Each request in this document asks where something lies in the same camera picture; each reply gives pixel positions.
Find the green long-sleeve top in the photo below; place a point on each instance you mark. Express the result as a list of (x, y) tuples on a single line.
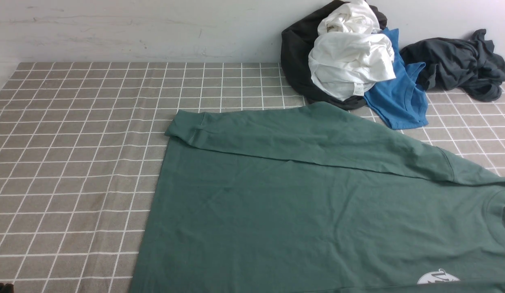
[(317, 200)]

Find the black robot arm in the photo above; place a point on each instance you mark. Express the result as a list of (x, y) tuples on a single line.
[(6, 288)]

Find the black garment in pile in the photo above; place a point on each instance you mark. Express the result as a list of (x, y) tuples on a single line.
[(297, 42)]

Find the grey checkered tablecloth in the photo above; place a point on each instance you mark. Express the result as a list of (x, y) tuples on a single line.
[(82, 145)]

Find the dark grey crumpled garment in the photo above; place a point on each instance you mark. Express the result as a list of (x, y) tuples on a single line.
[(469, 64)]

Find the blue t-shirt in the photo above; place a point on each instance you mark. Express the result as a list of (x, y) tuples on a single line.
[(400, 102)]

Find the white garment in pile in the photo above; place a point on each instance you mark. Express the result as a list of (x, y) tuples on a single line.
[(350, 54)]

